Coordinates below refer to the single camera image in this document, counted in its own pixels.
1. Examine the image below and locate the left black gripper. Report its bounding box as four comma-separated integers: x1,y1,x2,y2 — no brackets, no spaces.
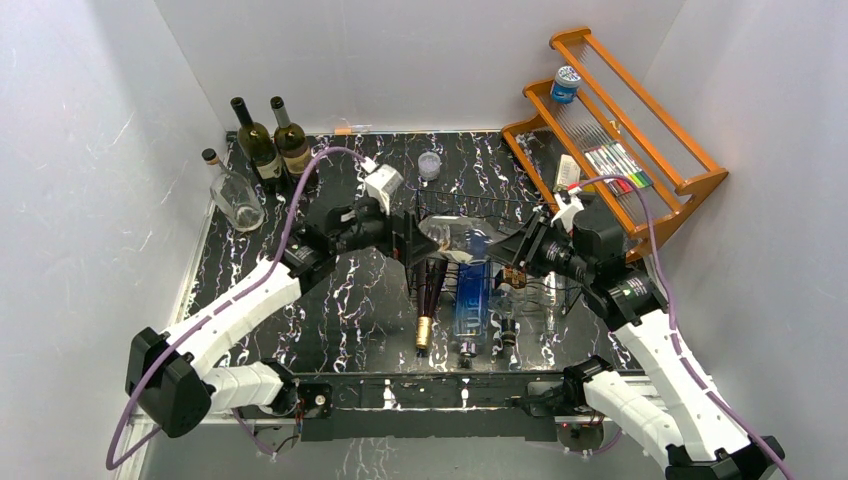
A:
331,193,439,267

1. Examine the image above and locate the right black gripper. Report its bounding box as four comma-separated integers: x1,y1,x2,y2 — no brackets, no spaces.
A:
484,210,593,284

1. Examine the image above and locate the green silver-foil wine bottle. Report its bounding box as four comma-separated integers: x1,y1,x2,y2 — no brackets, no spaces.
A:
270,96,312,186

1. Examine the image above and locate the clear bottle white gold label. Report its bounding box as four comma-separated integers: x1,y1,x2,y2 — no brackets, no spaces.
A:
201,148,265,233

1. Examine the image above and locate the dark green white-label wine bottle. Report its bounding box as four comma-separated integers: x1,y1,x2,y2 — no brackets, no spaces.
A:
230,96,285,195

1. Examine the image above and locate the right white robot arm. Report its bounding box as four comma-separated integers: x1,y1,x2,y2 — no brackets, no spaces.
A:
486,211,785,479

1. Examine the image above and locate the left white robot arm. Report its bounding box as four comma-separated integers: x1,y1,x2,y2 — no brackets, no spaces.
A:
126,198,439,438

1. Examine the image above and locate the dark red gold-foil wine bottle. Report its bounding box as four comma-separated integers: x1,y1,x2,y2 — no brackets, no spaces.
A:
415,258,449,355

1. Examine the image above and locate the blue clear glass bottle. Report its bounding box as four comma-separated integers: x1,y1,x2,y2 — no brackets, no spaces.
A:
453,262,493,368

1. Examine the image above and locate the clear bottle black gold label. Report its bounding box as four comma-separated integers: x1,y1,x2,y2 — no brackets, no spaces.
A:
492,267,538,349

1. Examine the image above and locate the orange wooden shelf rack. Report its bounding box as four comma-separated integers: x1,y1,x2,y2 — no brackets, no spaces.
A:
501,27,728,260

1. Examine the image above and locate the white small box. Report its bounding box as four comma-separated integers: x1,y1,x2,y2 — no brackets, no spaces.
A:
554,154,582,192

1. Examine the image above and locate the small clear plastic cup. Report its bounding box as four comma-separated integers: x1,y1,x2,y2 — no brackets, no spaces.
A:
417,151,442,182

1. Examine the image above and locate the pack of coloured markers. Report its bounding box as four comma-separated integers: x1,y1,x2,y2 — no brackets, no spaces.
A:
583,142,653,189

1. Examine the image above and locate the blue white lidded jar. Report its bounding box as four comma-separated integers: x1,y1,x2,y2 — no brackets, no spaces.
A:
550,65,582,104

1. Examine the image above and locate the black wire wine rack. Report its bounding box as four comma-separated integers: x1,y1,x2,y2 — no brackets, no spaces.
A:
415,189,580,310

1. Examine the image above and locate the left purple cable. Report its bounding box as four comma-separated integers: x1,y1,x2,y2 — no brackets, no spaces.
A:
105,146,376,472

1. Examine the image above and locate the purple cable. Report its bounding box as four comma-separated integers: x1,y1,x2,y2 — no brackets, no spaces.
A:
105,146,376,472
569,174,796,480

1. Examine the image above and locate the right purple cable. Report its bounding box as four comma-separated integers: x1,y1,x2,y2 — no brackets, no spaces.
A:
569,174,796,480

